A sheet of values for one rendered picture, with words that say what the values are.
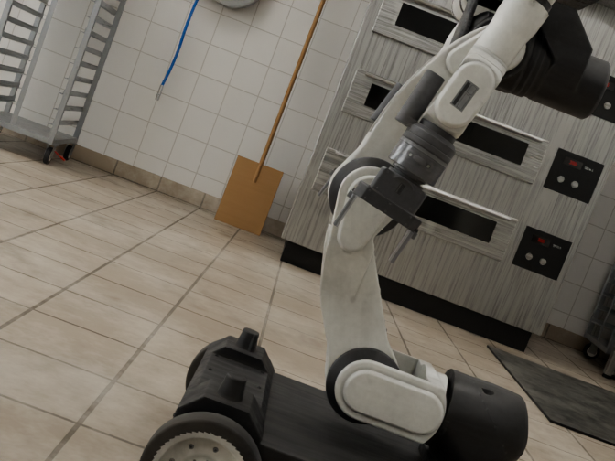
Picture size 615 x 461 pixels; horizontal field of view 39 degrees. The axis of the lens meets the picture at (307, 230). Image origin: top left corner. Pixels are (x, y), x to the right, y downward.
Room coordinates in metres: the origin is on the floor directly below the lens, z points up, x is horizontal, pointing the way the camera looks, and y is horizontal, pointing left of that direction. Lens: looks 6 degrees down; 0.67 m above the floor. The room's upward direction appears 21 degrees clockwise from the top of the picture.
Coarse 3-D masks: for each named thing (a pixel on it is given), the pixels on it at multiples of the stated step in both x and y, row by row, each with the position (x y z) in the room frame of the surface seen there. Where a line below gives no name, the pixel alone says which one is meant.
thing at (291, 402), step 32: (224, 352) 1.75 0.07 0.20; (256, 352) 1.79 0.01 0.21; (192, 384) 1.53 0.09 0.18; (224, 384) 1.44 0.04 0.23; (256, 384) 1.64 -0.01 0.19; (288, 384) 1.81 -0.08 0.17; (448, 384) 1.62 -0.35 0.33; (480, 384) 1.62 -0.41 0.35; (256, 416) 1.45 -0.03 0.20; (288, 416) 1.60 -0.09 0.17; (320, 416) 1.67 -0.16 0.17; (448, 416) 1.56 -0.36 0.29; (480, 416) 1.57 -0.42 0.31; (512, 416) 1.59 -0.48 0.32; (288, 448) 1.43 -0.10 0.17; (320, 448) 1.49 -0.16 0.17; (352, 448) 1.56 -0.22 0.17; (384, 448) 1.63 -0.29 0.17; (416, 448) 1.70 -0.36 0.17; (448, 448) 1.57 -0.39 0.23; (480, 448) 1.57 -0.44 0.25; (512, 448) 1.58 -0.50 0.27
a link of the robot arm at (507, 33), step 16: (512, 0) 1.39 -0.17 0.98; (528, 0) 1.38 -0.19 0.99; (544, 0) 1.39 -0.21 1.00; (496, 16) 1.41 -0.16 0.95; (512, 16) 1.39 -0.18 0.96; (528, 16) 1.39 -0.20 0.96; (544, 16) 1.40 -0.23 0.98; (496, 32) 1.39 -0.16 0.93; (512, 32) 1.39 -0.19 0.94; (528, 32) 1.40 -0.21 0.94; (496, 48) 1.39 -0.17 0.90; (512, 48) 1.39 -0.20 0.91
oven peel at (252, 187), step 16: (304, 48) 5.46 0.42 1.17; (288, 96) 5.42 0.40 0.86; (272, 128) 5.40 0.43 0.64; (240, 160) 5.36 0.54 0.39; (240, 176) 5.35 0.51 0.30; (256, 176) 5.35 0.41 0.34; (272, 176) 5.36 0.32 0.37; (224, 192) 5.33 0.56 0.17; (240, 192) 5.34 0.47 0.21; (256, 192) 5.35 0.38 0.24; (272, 192) 5.35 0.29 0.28; (224, 208) 5.32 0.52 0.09; (240, 208) 5.33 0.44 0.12; (256, 208) 5.33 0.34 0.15; (240, 224) 5.32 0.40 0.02; (256, 224) 5.32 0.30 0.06
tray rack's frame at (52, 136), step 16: (96, 0) 4.84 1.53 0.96; (48, 16) 4.82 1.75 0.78; (96, 16) 4.85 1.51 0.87; (0, 32) 4.80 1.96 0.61; (80, 48) 4.84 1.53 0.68; (32, 64) 4.82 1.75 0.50; (80, 64) 4.85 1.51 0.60; (64, 96) 4.84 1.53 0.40; (0, 112) 5.26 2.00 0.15; (16, 112) 4.83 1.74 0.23; (0, 128) 5.34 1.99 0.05; (16, 128) 4.82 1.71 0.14; (32, 128) 5.03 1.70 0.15; (48, 128) 5.37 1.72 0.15; (48, 144) 4.89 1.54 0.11
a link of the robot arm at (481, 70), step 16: (480, 48) 1.40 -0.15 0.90; (464, 64) 1.37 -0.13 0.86; (480, 64) 1.37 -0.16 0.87; (496, 64) 1.38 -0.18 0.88; (448, 80) 1.38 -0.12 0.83; (464, 80) 1.36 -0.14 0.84; (480, 80) 1.36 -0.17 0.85; (496, 80) 1.37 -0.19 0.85; (448, 96) 1.37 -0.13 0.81; (464, 96) 1.36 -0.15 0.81; (480, 96) 1.36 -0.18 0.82; (448, 112) 1.36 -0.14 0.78; (464, 112) 1.36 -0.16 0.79
